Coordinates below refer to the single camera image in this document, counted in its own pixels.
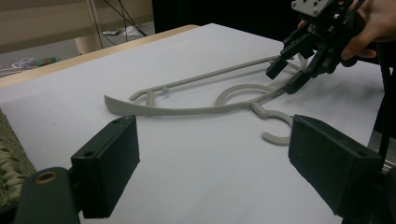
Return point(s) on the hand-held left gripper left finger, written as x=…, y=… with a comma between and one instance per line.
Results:
x=106, y=168

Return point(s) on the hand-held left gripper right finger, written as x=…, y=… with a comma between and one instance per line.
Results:
x=331, y=166

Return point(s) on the grey plastic clothes hanger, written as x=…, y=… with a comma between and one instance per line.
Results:
x=186, y=110

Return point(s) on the black curtain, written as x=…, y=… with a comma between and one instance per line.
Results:
x=224, y=15

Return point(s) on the black metal stand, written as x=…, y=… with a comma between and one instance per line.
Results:
x=387, y=93

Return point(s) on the woven straw basket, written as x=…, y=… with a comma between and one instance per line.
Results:
x=14, y=168

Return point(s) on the white table sheet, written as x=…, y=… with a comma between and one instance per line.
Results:
x=202, y=174

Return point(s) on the clear plastic packaging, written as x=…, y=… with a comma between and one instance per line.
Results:
x=35, y=62

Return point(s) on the white paper scrap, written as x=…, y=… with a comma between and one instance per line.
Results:
x=121, y=31

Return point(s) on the beige wooden desk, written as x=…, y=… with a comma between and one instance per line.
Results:
x=46, y=21

